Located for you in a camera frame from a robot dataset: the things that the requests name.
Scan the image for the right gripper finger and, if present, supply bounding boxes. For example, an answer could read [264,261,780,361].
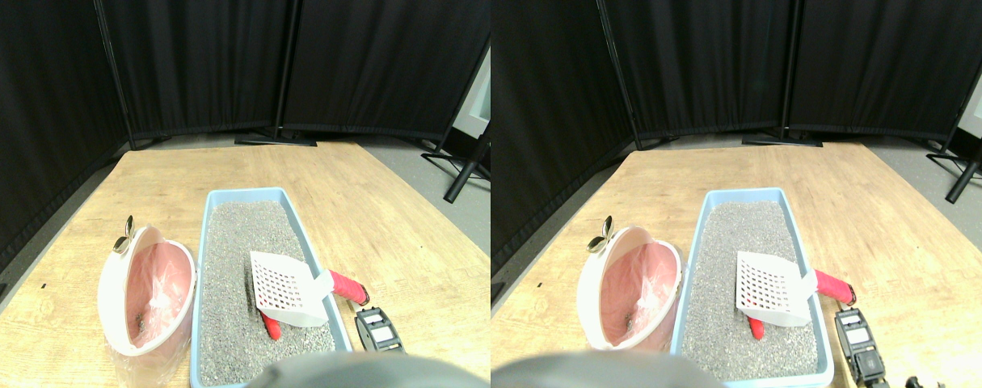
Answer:
[835,308,889,386]
[355,306,407,354]

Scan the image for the white scoop with red handle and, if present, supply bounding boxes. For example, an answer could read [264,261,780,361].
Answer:
[735,251,857,328]
[250,251,370,328]

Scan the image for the blue litter tray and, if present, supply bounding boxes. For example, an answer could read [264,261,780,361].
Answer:
[670,188,835,388]
[190,188,354,388]

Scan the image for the black tripod stand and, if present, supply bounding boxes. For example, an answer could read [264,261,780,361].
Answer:
[422,121,491,203]
[927,97,982,205]

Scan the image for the white bin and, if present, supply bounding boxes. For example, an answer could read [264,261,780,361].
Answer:
[577,216,684,356]
[97,216,197,381]

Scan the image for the black curtain stand pole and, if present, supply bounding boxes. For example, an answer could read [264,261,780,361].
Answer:
[596,0,641,150]
[274,0,304,138]
[782,0,807,138]
[95,0,136,150]

